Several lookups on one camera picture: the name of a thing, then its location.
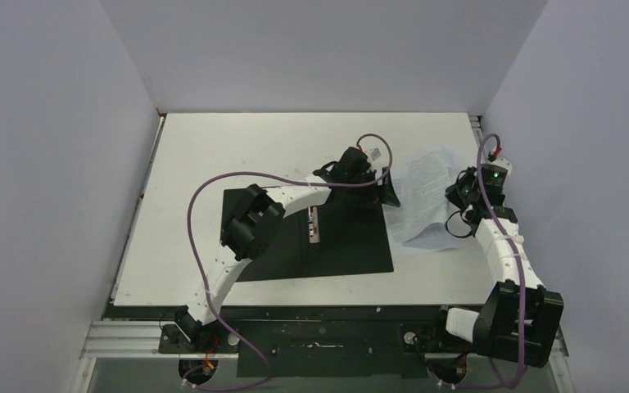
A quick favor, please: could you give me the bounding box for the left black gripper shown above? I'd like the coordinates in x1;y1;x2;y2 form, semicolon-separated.
346;168;399;210

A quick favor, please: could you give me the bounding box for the printed white paper sheet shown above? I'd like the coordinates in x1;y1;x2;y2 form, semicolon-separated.
382;147;459;257

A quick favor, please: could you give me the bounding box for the cream and black file folder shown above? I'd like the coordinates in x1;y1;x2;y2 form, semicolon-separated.
238;190;394;282

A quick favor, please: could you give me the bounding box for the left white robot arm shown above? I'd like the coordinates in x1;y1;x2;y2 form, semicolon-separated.
174;145;393;353

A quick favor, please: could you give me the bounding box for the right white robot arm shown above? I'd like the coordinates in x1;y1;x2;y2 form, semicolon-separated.
430;163;564;368

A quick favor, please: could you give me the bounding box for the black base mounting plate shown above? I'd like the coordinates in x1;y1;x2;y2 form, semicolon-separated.
103;305;472;382

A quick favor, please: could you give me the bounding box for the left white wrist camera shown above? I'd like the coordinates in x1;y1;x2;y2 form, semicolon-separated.
364;147;383;162

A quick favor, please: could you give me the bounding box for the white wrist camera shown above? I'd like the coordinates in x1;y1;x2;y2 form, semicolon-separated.
491;156;513;176
364;147;383;162

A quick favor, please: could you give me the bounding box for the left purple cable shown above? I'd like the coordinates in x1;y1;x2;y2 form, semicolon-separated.
181;133;394;393

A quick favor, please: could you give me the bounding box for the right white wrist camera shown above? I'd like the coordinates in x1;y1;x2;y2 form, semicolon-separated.
491;156;513;176

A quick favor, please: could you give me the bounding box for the aluminium frame rail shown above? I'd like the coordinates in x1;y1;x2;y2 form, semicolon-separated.
72;320;576;392

